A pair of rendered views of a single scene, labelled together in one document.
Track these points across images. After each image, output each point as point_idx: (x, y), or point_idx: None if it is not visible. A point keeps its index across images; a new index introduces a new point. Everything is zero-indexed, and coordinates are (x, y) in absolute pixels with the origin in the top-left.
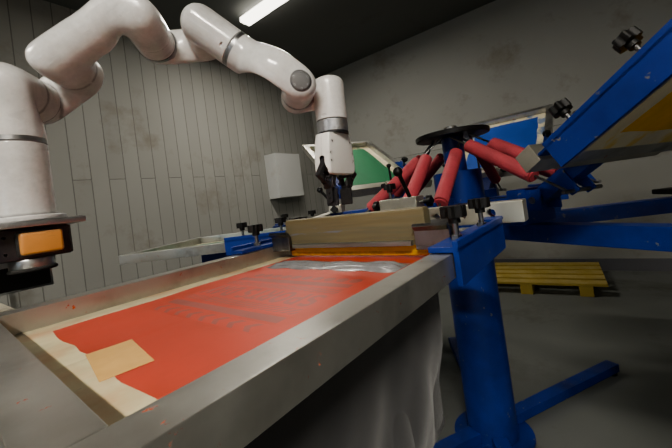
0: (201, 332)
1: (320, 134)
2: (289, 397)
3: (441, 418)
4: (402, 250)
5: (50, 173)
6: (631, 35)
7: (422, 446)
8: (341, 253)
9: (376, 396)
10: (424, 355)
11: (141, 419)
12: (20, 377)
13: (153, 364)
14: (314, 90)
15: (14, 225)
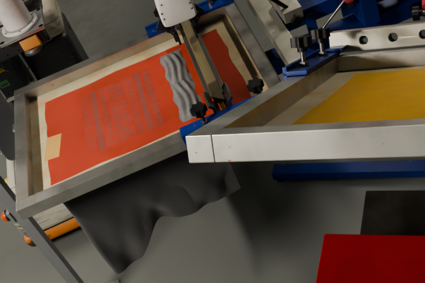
0: (79, 142)
1: None
2: (66, 198)
3: (236, 186)
4: None
5: (18, 0)
6: (291, 47)
7: (198, 198)
8: None
9: (149, 182)
10: (197, 166)
11: (32, 198)
12: (21, 163)
13: (57, 158)
14: None
15: (14, 40)
